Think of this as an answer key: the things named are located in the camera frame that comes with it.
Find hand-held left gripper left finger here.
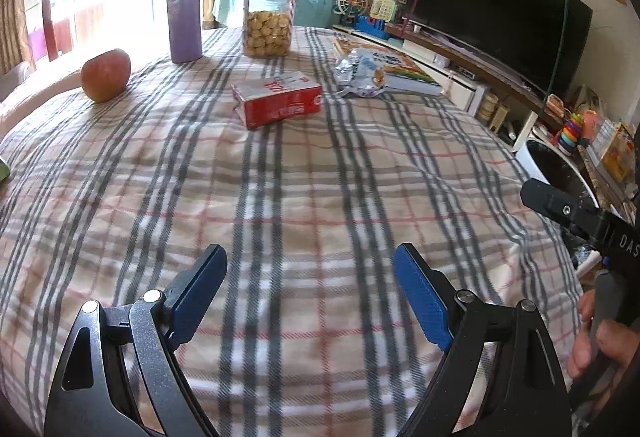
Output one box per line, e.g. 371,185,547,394
44,243,228,437

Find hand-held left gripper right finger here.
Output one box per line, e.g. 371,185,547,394
393,243,573,437

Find white round trash bin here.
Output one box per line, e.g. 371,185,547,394
515,140,601,218

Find person's right hand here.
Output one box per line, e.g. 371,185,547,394
566,289,640,379

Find yellow children's book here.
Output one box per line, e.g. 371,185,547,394
600,122,636,183

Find plaid blanket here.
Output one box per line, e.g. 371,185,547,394
0,24,586,437

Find beige stacked jars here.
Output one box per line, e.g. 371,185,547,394
477,94,501,123

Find white television cabinet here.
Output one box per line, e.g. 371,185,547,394
332,24,566,153

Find red white carton box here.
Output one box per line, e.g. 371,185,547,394
231,72,323,130

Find colourful picture book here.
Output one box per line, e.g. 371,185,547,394
332,37,443,95

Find black flat television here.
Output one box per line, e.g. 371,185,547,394
402,0,593,100

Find silver blue snack bag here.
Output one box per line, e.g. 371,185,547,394
334,48,388,99

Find red apple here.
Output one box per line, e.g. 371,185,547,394
81,48,132,104

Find blue toy block set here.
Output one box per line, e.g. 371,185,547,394
356,14,388,38

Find clear cookie jar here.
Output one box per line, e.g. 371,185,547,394
241,0,298,58

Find pastel toy telephone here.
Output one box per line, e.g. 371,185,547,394
370,0,396,23

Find purple thermos bottle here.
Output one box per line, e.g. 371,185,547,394
166,0,203,64

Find toy ferris wheel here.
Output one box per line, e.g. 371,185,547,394
334,0,368,25

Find rainbow ring stacker toy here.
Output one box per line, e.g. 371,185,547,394
559,113,586,155

